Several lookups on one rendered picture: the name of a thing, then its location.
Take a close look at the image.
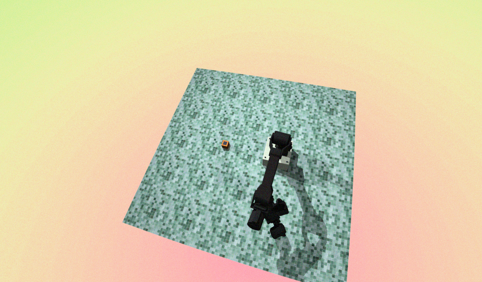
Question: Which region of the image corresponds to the orange block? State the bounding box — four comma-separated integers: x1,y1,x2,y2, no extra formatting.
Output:
221,140,229,149

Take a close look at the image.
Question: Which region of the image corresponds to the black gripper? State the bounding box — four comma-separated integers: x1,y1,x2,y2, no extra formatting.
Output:
264,207,286,239

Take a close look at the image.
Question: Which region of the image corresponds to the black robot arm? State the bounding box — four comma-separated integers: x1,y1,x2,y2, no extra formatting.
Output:
247,131,292,230

